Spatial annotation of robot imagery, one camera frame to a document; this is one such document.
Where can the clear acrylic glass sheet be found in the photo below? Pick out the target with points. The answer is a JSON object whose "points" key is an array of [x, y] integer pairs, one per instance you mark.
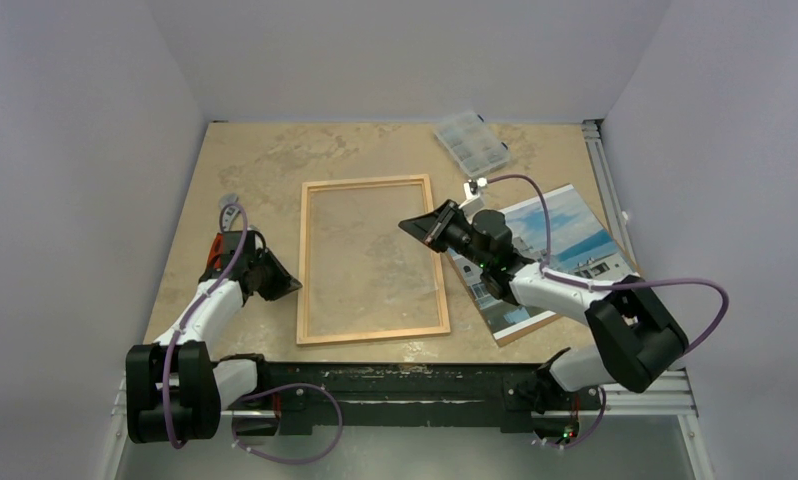
{"points": [[364, 273]]}

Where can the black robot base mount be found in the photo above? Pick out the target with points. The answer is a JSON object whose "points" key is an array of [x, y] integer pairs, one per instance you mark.
{"points": [[513, 398]]}

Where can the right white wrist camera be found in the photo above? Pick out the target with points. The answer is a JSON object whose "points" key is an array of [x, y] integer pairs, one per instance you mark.
{"points": [[474, 196]]}

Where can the light wooden picture frame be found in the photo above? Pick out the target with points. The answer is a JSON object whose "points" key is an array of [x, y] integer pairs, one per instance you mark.
{"points": [[302, 336]]}

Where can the red handled adjustable wrench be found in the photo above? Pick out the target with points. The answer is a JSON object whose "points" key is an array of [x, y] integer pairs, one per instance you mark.
{"points": [[228, 214]]}

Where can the clear plastic organizer box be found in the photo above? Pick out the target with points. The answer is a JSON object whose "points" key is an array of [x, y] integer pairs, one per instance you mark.
{"points": [[472, 144]]}

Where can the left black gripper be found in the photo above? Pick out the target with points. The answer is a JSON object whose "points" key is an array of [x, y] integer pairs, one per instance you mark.
{"points": [[283, 285]]}

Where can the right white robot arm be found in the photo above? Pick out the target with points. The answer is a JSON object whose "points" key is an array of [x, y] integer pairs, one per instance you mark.
{"points": [[636, 338]]}

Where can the building photo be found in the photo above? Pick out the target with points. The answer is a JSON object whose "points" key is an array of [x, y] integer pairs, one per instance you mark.
{"points": [[581, 246]]}

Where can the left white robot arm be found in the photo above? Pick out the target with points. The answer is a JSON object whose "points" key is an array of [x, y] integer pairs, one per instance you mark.
{"points": [[175, 391]]}

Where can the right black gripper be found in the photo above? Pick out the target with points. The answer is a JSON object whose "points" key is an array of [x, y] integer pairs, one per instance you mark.
{"points": [[444, 224]]}

